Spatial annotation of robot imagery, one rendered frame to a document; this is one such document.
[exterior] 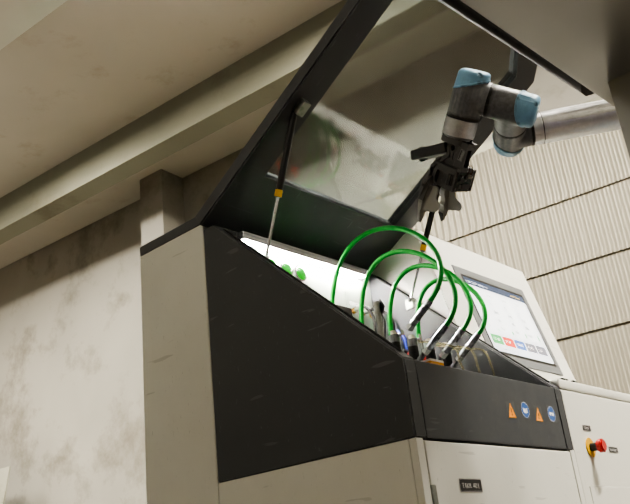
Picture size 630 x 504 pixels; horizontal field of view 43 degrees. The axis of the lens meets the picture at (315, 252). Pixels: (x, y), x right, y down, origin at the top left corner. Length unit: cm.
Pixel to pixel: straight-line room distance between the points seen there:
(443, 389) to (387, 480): 23
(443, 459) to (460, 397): 17
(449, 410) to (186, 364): 73
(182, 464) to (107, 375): 609
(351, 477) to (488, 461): 31
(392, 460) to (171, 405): 72
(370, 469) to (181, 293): 79
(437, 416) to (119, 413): 640
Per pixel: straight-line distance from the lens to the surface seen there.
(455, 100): 184
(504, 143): 193
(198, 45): 622
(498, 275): 292
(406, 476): 162
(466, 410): 179
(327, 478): 175
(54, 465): 863
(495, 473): 184
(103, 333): 831
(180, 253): 222
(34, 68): 652
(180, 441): 211
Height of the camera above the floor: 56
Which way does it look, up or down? 22 degrees up
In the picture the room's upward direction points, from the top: 7 degrees counter-clockwise
